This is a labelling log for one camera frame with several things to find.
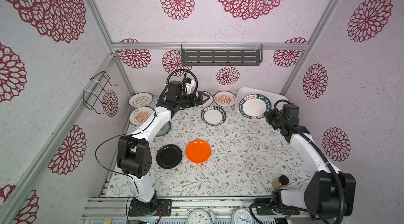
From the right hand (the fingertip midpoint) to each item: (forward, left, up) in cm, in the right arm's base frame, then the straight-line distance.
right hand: (265, 109), depth 84 cm
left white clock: (-47, +33, -18) cm, 60 cm away
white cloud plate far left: (+24, +81, -18) cm, 87 cm away
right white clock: (-47, +15, -18) cm, 52 cm away
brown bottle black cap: (-33, -4, -13) cm, 35 cm away
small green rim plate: (+13, +27, -22) cm, 37 cm away
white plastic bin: (+33, +3, -17) cm, 37 cm away
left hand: (+2, +33, +4) cm, 33 cm away
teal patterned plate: (-1, +59, -21) cm, 63 cm away
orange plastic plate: (-14, +36, -23) cm, 45 cm away
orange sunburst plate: (+29, +18, -21) cm, 40 cm away
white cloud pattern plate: (+24, +31, -21) cm, 44 cm away
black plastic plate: (-19, +53, -20) cm, 60 cm away
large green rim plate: (+6, +3, -5) cm, 9 cm away
